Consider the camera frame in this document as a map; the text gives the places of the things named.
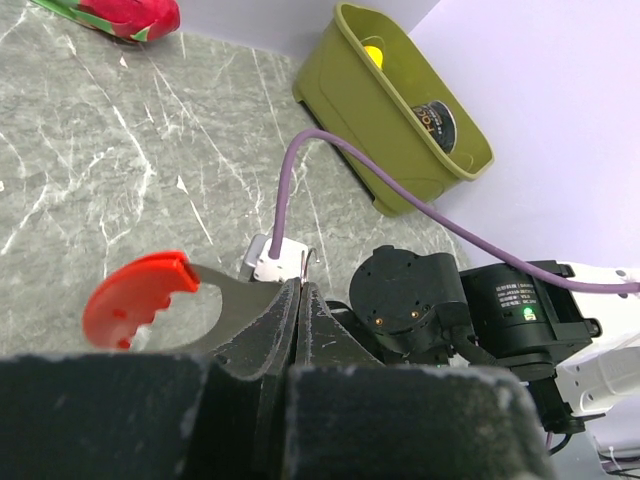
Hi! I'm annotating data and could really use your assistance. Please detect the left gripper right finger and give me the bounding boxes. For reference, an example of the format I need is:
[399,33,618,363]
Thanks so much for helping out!
[283,283,555,479]

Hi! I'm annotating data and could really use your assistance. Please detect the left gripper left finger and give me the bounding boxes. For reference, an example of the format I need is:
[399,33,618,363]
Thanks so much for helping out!
[1,280,301,479]

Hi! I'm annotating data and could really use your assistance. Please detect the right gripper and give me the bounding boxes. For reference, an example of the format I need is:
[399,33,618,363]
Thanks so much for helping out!
[326,245,470,366]

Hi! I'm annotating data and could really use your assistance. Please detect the red and silver key organizer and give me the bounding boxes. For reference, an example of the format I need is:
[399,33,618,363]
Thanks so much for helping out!
[82,248,317,352]

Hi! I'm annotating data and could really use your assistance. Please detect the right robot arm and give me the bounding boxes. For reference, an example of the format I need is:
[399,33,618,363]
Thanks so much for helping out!
[329,246,639,436]

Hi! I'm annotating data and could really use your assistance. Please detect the black labelled cup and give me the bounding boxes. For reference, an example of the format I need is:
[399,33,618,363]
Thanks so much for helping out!
[411,100,457,154]

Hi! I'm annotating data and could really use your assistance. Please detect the olive green plastic bin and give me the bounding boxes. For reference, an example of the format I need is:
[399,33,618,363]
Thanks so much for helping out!
[293,2,493,202]

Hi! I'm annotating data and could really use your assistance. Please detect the yellow pear toy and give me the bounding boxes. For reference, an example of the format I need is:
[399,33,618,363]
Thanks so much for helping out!
[364,45,384,69]

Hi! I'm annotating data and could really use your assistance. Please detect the red dragon fruit toy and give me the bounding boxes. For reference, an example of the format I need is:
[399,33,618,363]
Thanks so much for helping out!
[34,0,181,43]

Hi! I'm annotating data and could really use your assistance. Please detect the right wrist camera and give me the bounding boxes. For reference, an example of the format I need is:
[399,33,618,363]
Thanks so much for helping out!
[239,234,309,283]

